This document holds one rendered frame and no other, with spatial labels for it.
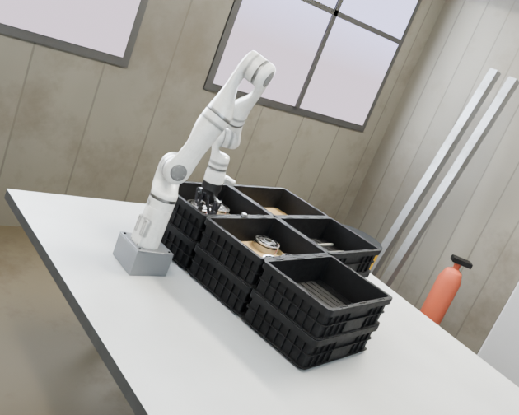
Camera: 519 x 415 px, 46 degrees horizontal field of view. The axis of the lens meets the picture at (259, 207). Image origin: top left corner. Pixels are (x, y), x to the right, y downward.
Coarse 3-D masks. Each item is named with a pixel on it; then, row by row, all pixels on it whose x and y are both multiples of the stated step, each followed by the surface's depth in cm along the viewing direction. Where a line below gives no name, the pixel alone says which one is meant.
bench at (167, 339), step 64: (64, 256) 199; (128, 320) 178; (192, 320) 192; (384, 320) 250; (128, 384) 152; (192, 384) 162; (256, 384) 173; (320, 384) 186; (384, 384) 201; (448, 384) 218; (512, 384) 240
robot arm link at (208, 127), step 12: (204, 120) 197; (216, 120) 197; (192, 132) 198; (204, 132) 197; (216, 132) 198; (192, 144) 197; (204, 144) 198; (180, 156) 197; (192, 156) 198; (168, 168) 197; (180, 168) 198; (192, 168) 200; (168, 180) 199; (180, 180) 200
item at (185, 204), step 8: (200, 184) 249; (224, 184) 260; (184, 200) 222; (248, 200) 253; (192, 208) 219; (200, 216) 216; (208, 216) 217; (216, 216) 219; (224, 216) 223; (232, 216) 226; (240, 216) 229; (248, 216) 233; (256, 216) 237; (264, 216) 241; (272, 216) 244
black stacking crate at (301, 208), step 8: (248, 192) 273; (256, 192) 277; (264, 192) 282; (272, 192) 286; (280, 192) 290; (256, 200) 280; (264, 200) 285; (272, 200) 289; (280, 200) 293; (288, 200) 289; (296, 200) 287; (280, 208) 293; (288, 208) 289; (296, 208) 287; (304, 208) 284; (312, 208) 280
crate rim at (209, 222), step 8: (208, 224) 213; (216, 224) 212; (216, 232) 211; (224, 232) 208; (296, 232) 237; (232, 240) 206; (240, 248) 204; (248, 248) 202; (320, 248) 230; (248, 256) 201; (256, 256) 199; (272, 256) 203; (280, 256) 206; (288, 256) 209; (296, 256) 212; (304, 256) 215
